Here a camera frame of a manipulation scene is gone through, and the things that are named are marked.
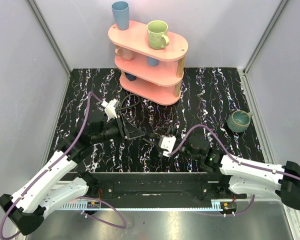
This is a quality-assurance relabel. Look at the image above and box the green mug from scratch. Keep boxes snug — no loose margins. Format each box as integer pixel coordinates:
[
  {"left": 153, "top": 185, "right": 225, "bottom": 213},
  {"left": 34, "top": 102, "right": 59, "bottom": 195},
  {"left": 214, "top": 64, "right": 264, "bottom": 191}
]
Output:
[{"left": 146, "top": 20, "right": 170, "bottom": 50}]

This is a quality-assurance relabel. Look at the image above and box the teal ceramic cup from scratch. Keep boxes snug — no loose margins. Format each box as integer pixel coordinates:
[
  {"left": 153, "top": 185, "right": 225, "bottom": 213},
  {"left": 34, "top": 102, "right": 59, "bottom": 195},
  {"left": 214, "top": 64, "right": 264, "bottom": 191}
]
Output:
[{"left": 227, "top": 110, "right": 253, "bottom": 133}]

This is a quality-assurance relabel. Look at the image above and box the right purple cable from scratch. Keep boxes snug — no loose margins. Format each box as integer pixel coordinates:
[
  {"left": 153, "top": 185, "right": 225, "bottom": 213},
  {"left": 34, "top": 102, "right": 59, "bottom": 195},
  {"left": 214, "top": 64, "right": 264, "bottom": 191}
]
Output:
[{"left": 169, "top": 124, "right": 300, "bottom": 181}]

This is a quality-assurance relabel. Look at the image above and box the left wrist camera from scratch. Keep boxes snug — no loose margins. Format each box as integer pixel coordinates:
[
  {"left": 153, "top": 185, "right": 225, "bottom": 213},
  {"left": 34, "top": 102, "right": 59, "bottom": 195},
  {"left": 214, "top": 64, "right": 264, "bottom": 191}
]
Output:
[{"left": 101, "top": 98, "right": 120, "bottom": 120}]

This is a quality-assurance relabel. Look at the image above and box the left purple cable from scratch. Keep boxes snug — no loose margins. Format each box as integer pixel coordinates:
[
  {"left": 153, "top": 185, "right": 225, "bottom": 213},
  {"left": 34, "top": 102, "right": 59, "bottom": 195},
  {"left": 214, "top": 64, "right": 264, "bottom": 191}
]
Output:
[{"left": 0, "top": 91, "right": 108, "bottom": 240}]

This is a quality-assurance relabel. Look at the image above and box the dark blue cup lower shelf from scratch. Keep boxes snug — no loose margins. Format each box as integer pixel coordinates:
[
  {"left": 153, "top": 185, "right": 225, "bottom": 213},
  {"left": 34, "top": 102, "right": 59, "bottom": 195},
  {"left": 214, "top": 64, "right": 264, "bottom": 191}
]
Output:
[{"left": 125, "top": 72, "right": 137, "bottom": 82}]

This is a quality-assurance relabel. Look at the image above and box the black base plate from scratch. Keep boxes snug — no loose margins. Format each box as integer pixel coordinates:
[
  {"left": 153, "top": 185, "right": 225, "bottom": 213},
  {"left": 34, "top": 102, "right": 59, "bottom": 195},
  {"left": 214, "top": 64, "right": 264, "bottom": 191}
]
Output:
[{"left": 92, "top": 172, "right": 247, "bottom": 209}]

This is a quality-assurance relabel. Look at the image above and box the black marble mat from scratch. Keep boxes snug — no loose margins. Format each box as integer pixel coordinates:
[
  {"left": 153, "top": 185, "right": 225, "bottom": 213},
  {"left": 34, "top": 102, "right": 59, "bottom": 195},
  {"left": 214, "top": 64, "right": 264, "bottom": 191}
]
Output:
[{"left": 50, "top": 67, "right": 265, "bottom": 173}]

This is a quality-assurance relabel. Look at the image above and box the pink mug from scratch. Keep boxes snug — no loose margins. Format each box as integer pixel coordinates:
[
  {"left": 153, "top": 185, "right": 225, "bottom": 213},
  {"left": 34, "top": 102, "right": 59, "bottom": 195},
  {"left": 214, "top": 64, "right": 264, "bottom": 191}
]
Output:
[{"left": 115, "top": 46, "right": 135, "bottom": 61}]

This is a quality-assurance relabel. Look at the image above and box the blue plastic tumbler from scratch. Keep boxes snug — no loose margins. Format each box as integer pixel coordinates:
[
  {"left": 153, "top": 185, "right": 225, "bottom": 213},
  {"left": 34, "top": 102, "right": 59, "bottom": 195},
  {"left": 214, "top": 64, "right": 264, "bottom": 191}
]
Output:
[{"left": 111, "top": 1, "right": 130, "bottom": 31}]

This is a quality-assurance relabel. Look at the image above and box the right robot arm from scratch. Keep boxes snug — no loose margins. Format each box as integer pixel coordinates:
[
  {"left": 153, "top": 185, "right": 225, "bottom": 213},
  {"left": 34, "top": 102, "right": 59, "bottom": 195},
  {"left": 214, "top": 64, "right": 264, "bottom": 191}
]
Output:
[{"left": 149, "top": 129, "right": 300, "bottom": 211}]

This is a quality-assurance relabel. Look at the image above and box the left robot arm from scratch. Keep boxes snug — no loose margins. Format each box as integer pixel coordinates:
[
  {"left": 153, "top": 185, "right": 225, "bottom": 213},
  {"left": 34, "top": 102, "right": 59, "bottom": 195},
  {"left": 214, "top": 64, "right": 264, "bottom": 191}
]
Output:
[{"left": 0, "top": 113, "right": 145, "bottom": 239}]

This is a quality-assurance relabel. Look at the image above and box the pink three-tier shelf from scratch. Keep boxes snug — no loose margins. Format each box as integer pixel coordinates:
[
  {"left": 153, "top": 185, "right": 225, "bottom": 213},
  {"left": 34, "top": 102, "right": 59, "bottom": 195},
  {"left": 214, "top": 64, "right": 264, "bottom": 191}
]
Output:
[{"left": 108, "top": 20, "right": 188, "bottom": 106}]

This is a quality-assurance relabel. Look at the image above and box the blue cup middle shelf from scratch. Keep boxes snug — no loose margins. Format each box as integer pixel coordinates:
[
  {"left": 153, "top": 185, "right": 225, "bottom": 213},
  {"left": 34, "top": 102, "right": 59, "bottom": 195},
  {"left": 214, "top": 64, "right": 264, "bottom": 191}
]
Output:
[{"left": 146, "top": 56, "right": 159, "bottom": 67}]

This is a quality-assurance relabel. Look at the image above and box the purple cable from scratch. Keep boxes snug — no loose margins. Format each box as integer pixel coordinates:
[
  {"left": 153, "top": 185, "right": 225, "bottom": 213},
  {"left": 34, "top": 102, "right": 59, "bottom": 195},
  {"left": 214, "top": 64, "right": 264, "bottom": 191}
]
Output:
[
  {"left": 0, "top": 91, "right": 108, "bottom": 240},
  {"left": 169, "top": 124, "right": 300, "bottom": 181}
]

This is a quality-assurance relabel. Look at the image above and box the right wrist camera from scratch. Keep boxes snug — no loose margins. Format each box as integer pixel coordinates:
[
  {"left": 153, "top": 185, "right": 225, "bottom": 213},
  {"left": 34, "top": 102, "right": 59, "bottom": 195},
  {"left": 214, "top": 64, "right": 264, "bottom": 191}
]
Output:
[{"left": 158, "top": 135, "right": 177, "bottom": 157}]

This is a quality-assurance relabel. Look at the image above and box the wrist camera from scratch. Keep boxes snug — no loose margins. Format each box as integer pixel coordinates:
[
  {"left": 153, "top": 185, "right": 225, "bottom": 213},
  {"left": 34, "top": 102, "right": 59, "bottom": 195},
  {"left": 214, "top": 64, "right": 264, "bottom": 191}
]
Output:
[
  {"left": 158, "top": 135, "right": 177, "bottom": 157},
  {"left": 101, "top": 98, "right": 120, "bottom": 120}
]

